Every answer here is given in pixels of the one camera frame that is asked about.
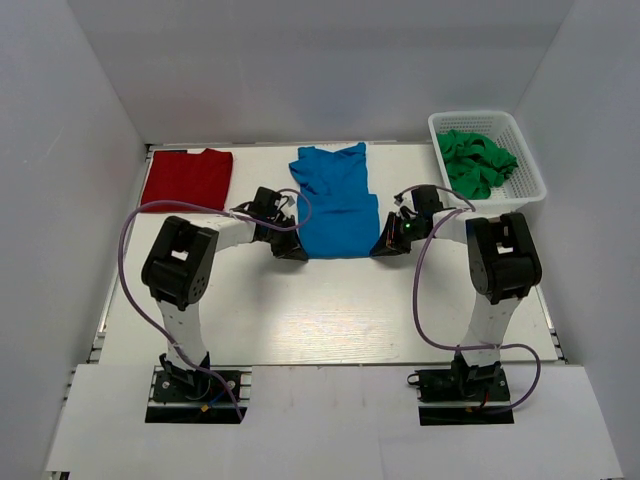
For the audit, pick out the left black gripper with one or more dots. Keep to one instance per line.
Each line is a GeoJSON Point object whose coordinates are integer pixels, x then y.
{"type": "Point", "coordinates": [291, 249]}

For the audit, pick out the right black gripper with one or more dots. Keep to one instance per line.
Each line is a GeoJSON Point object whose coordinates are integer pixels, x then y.
{"type": "Point", "coordinates": [390, 242]}

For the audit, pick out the blue t shirt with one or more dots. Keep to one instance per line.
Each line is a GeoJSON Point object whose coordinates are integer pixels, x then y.
{"type": "Point", "coordinates": [343, 215]}

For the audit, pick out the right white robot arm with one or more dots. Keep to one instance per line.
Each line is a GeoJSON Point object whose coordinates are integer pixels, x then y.
{"type": "Point", "coordinates": [502, 259]}

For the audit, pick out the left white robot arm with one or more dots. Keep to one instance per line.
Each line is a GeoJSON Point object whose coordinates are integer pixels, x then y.
{"type": "Point", "coordinates": [178, 268]}

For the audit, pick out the folded red t shirt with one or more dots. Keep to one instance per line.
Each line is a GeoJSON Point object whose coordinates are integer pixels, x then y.
{"type": "Point", "coordinates": [197, 178]}

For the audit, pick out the green t shirt in basket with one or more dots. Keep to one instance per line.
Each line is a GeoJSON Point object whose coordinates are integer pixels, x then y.
{"type": "Point", "coordinates": [475, 165]}

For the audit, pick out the white plastic basket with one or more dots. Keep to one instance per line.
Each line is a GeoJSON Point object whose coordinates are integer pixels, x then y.
{"type": "Point", "coordinates": [525, 184]}

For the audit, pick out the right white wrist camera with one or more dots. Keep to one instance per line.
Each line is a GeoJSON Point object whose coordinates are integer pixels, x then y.
{"type": "Point", "coordinates": [403, 205]}

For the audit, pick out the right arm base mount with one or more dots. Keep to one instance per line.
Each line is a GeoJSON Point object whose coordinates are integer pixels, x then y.
{"type": "Point", "coordinates": [443, 402]}

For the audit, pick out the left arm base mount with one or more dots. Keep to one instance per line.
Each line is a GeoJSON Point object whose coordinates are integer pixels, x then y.
{"type": "Point", "coordinates": [178, 396]}

